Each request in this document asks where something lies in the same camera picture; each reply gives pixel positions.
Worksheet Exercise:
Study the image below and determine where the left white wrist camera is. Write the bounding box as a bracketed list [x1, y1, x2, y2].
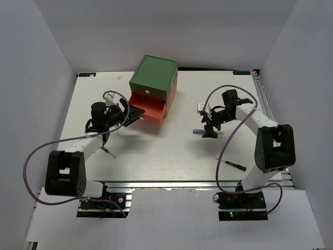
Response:
[103, 92, 115, 107]

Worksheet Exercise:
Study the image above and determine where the aluminium right side rail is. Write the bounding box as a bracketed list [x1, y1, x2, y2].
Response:
[251, 70, 294, 187]

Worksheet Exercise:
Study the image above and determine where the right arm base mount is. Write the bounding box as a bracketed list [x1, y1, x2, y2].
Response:
[213, 182, 268, 221]

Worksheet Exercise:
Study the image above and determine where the black logo sticker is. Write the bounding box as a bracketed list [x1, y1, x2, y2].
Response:
[233, 70, 251, 76]
[78, 72, 96, 77]

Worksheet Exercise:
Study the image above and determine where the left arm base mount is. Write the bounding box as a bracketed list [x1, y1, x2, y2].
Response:
[76, 186, 133, 219]

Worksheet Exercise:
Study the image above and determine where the slim green screwdriver right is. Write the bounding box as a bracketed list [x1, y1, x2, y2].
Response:
[221, 160, 247, 172]

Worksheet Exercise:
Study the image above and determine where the yellow bottom drawer box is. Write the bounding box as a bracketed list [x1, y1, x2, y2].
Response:
[164, 90, 176, 118]

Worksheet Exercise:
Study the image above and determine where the orange drawer box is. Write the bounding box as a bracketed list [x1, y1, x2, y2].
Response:
[129, 74, 178, 125]

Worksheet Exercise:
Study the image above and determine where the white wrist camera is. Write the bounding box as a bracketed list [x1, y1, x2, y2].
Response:
[197, 103, 211, 119]
[103, 92, 115, 107]

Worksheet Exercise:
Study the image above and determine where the left black logo sticker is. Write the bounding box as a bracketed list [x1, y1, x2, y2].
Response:
[78, 72, 96, 77]

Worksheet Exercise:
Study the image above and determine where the right black logo sticker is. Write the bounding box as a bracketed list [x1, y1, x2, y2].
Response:
[233, 70, 251, 76]

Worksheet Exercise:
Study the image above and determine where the aluminium front rail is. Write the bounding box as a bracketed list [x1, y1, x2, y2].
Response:
[93, 179, 242, 190]

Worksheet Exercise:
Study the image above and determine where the green top drawer box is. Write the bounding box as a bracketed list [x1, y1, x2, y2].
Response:
[129, 55, 178, 101]

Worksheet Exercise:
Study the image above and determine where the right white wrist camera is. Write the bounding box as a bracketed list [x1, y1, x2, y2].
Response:
[197, 103, 211, 119]

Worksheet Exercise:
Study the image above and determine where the aluminium rail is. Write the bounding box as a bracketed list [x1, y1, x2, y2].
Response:
[93, 179, 242, 190]
[251, 70, 294, 187]

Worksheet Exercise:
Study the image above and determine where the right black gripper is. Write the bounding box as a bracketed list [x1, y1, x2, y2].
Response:
[201, 109, 235, 139]

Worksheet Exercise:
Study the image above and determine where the slim green screwdriver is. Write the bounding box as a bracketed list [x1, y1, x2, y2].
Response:
[101, 147, 116, 158]
[221, 160, 247, 172]

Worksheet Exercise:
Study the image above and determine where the blue red screwdriver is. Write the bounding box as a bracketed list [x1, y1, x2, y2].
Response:
[193, 129, 224, 135]

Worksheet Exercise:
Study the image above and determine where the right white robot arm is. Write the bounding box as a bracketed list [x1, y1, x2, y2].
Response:
[197, 87, 296, 208]

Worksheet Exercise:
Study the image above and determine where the slim green screwdriver left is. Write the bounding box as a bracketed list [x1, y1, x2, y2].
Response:
[101, 147, 116, 158]

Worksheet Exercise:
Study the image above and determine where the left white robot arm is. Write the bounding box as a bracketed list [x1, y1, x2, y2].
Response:
[45, 98, 145, 208]

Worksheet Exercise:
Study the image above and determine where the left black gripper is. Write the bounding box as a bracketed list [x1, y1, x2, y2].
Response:
[104, 98, 145, 128]

